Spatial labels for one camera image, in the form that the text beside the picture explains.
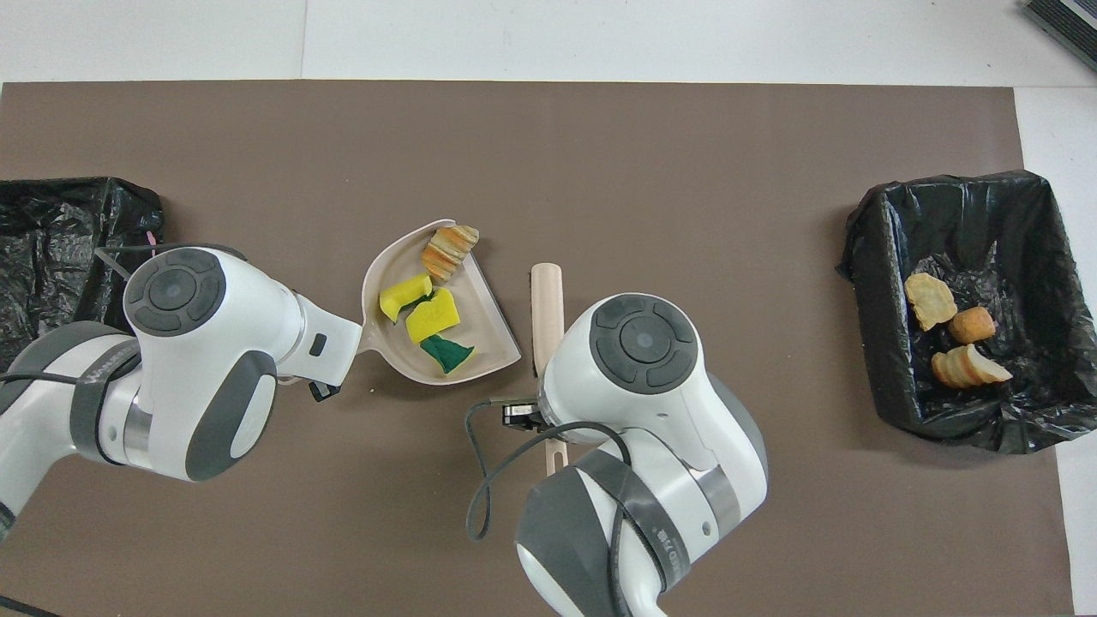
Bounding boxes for dark grey ribbed panel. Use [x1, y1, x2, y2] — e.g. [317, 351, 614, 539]
[1022, 0, 1097, 74]

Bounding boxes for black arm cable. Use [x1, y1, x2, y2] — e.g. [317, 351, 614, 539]
[465, 398, 635, 542]
[0, 243, 249, 383]

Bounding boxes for yellow green sponge piece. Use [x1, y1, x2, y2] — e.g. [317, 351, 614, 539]
[419, 334, 475, 375]

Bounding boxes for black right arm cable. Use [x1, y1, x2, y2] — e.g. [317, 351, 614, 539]
[465, 398, 635, 542]

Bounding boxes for beige brush black bristles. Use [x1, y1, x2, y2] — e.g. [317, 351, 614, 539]
[531, 263, 569, 470]

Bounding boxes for brown bread roll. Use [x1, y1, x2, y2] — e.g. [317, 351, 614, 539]
[948, 306, 998, 344]

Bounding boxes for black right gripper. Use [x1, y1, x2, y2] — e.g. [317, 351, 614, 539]
[501, 397, 551, 434]

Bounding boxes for brown table mat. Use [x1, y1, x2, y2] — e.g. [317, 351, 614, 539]
[0, 81, 1076, 617]

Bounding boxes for chunky yellow sponge piece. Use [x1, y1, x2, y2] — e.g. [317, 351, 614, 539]
[405, 288, 461, 345]

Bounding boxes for pale bread piece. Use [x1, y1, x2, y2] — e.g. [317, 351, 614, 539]
[905, 273, 959, 332]
[932, 343, 1013, 390]

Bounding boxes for long yellow sponge piece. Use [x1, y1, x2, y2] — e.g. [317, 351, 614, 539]
[380, 273, 434, 324]

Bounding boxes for beige plastic dustpan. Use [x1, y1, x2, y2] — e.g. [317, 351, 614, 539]
[356, 219, 522, 386]

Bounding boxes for bin with black bag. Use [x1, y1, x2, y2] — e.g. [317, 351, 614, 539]
[836, 170, 1097, 455]
[0, 177, 165, 374]

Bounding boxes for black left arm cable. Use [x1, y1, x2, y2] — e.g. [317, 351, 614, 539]
[0, 243, 249, 383]

